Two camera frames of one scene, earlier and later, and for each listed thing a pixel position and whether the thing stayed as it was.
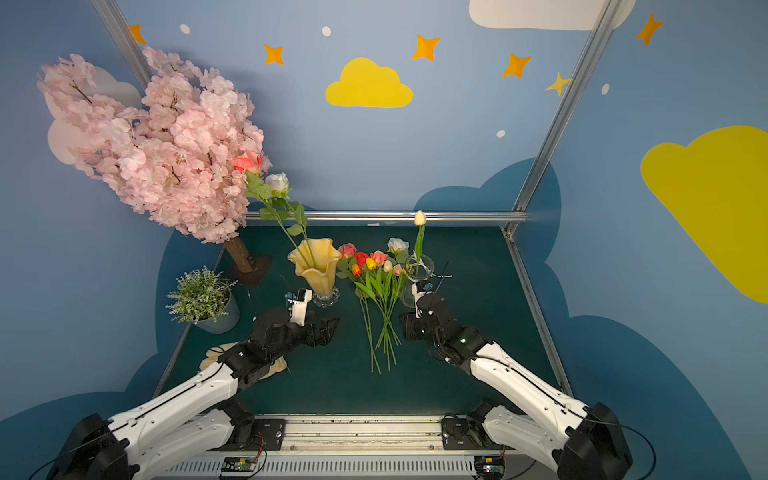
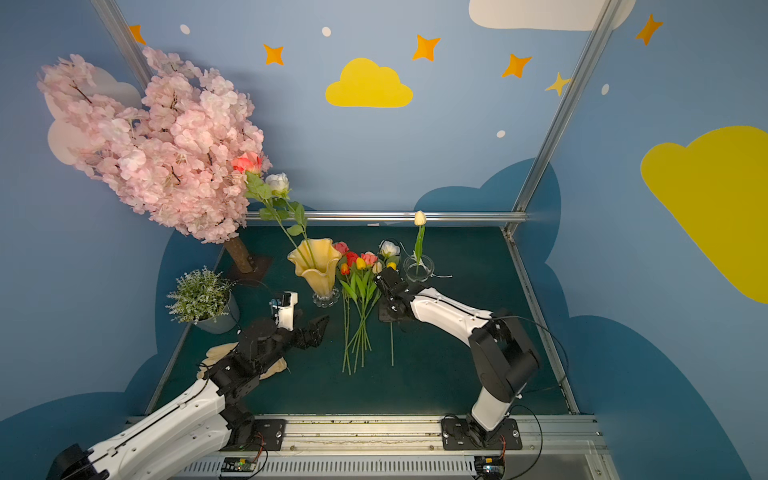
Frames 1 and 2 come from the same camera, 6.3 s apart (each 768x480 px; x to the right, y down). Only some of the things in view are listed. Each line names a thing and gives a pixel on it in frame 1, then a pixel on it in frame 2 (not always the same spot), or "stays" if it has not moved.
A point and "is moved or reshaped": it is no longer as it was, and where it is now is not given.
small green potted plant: [204, 298] stays
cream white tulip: [420, 219] stays
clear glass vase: [418, 268] stays
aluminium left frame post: [113, 21] stays
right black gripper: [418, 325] to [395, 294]
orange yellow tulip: [363, 289] to [345, 270]
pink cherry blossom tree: [173, 155] stays
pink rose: [251, 164] stays
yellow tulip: [371, 264] to [391, 267]
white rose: [278, 182] stays
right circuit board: [489, 467] stays
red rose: [361, 258] is moved or reshaped
